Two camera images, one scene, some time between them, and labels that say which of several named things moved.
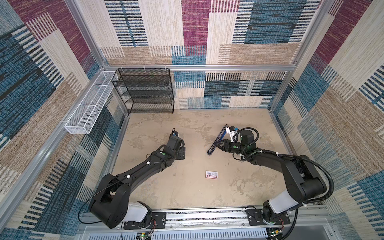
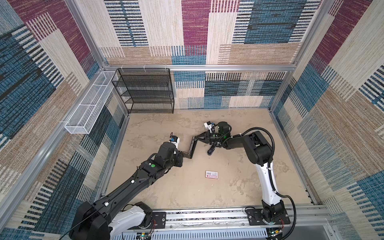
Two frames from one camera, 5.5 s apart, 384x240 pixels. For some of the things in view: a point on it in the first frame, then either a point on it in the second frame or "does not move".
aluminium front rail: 233,223 does not move
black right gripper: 224,143 to 207,138
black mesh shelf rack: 145,90 does not move
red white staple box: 211,174 does not move
